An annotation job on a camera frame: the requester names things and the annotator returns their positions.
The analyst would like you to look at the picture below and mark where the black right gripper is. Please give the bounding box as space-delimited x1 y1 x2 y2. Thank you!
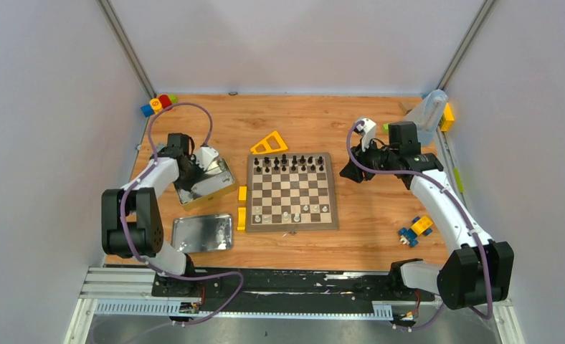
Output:
340 137 398 183

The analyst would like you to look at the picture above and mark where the gold tin with white pieces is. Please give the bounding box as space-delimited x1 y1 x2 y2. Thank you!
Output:
174 158 238 211

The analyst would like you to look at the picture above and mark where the small yellow rectangular block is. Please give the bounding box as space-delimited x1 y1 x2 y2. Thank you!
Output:
237 186 247 204

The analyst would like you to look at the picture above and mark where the yellow arch block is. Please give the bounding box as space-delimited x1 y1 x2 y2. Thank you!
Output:
237 206 247 231

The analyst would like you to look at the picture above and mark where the wooden chess board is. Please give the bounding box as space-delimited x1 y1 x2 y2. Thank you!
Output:
246 152 339 233

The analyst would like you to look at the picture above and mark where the yellow triangle frame block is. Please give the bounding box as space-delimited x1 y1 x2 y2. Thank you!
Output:
250 130 289 155

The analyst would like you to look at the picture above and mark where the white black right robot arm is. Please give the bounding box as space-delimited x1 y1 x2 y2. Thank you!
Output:
340 118 515 319

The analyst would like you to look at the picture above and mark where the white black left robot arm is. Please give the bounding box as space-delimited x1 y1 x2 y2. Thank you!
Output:
101 133 219 296

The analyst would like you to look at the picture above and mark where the black chess pieces row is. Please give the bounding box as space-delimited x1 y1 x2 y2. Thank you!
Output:
247 153 330 175

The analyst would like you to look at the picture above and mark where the silver tin lid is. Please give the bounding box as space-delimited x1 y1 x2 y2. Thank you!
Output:
171 214 233 254

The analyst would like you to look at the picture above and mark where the blue cube block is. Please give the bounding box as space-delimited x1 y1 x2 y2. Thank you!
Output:
141 104 154 118

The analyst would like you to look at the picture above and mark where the red cylinder block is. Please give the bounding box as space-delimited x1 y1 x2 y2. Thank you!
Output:
158 94 173 109

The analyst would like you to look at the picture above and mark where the yellow cylinder block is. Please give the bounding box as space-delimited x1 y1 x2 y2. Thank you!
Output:
149 98 163 114

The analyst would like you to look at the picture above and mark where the yellow blue toy car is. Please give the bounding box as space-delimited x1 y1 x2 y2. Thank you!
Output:
399 216 434 248

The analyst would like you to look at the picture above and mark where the clear blue plastic container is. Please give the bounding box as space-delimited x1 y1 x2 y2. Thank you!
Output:
404 90 448 148

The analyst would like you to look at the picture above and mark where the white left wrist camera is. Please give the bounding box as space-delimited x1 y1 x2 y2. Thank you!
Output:
194 145 219 171

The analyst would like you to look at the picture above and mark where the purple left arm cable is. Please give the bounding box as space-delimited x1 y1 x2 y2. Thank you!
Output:
119 102 245 328

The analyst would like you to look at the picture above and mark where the yellow block at right wall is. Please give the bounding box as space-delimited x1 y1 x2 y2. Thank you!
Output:
439 103 455 132

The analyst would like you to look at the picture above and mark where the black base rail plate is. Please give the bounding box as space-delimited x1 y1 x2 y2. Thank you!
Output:
151 267 435 316

